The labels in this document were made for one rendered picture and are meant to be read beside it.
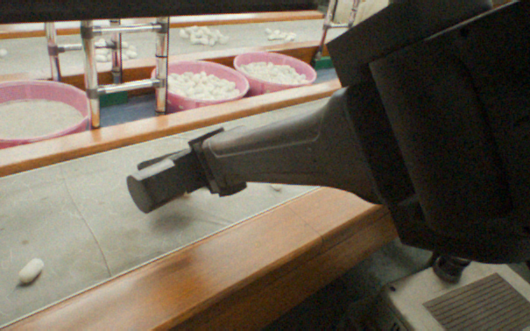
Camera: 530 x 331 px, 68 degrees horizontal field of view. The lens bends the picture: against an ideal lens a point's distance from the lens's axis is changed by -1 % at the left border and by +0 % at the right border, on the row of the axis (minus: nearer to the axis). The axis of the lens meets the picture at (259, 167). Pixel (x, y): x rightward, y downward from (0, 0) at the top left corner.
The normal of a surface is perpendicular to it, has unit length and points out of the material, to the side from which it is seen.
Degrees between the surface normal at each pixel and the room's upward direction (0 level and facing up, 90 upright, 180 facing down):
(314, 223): 0
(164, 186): 50
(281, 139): 106
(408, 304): 1
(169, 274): 0
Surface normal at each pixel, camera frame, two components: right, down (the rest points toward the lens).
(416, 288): 0.16, -0.81
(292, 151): -0.85, 0.41
